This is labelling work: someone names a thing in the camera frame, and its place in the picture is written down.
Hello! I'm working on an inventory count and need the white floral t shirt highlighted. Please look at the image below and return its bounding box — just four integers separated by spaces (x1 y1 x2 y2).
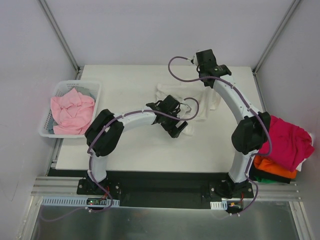
155 82 221 136

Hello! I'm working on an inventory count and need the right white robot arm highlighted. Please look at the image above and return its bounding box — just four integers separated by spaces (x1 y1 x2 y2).
193 49 271 199

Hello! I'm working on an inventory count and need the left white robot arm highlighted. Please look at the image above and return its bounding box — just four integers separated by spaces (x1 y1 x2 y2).
84 95 200 195

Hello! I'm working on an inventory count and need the pink t shirt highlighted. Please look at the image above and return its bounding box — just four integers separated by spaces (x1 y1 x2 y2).
49 87 97 135

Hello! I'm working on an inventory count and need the white plastic laundry basket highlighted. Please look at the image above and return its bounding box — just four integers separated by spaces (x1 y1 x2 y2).
38 80 102 139

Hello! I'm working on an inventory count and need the black t shirt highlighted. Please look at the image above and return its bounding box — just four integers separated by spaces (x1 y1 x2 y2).
249 164 292 184

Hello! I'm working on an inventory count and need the orange t shirt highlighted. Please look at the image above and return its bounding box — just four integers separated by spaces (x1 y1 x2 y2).
253 155 298 179

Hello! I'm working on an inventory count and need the magenta t shirt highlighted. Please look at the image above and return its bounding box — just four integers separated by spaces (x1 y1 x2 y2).
258 115 315 172

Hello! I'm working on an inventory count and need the green t shirt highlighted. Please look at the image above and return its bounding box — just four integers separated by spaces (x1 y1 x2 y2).
254 176 277 184

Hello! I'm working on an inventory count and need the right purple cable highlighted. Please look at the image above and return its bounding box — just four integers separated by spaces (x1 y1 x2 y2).
167 56 273 219

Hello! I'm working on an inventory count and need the purple cable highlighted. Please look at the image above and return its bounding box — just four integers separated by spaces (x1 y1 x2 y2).
167 56 273 219
39 97 200 222

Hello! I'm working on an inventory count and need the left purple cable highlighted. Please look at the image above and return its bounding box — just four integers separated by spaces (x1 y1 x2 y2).
39 97 200 222

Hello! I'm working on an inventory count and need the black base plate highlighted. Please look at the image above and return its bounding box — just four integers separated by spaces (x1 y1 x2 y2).
48 169 256 209

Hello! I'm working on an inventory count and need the right aluminium frame post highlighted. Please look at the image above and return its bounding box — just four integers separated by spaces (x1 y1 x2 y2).
252 0 303 76

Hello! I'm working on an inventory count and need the aluminium frame post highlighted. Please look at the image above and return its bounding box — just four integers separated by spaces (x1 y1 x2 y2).
252 0 303 76
37 0 81 75

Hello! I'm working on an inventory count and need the right white cable duct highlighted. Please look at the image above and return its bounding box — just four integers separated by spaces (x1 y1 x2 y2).
210 200 228 211

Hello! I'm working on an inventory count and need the white cable duct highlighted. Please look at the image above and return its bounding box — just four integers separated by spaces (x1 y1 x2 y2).
41 196 120 208
210 200 228 211

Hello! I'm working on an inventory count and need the aluminium rail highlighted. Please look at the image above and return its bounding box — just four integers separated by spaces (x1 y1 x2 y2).
30 137 303 201

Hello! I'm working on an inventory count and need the left white cable duct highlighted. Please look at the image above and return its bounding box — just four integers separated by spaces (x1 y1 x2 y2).
41 196 120 208

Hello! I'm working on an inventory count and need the left aluminium frame post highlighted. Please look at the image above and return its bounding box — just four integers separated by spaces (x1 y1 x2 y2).
37 0 81 75

